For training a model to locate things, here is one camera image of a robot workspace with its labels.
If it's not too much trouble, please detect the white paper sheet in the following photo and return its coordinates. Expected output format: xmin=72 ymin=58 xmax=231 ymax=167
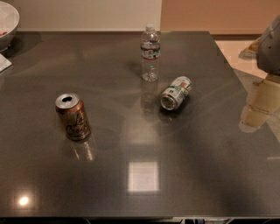
xmin=0 ymin=53 xmax=12 ymax=73

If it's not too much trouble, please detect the clear plastic water bottle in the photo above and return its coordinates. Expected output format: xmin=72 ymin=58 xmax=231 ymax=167
xmin=140 ymin=24 xmax=160 ymax=82

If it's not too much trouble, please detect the orange soda can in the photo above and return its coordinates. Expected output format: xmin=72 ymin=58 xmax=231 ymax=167
xmin=55 ymin=93 xmax=91 ymax=141

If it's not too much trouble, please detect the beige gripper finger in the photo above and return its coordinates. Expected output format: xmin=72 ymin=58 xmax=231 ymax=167
xmin=241 ymin=105 xmax=270 ymax=128
xmin=247 ymin=74 xmax=280 ymax=115

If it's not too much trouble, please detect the white bowl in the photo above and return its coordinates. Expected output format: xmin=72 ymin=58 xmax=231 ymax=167
xmin=0 ymin=1 xmax=20 ymax=52

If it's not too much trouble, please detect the green white 7up can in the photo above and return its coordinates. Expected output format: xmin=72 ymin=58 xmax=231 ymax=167
xmin=160 ymin=76 xmax=192 ymax=111

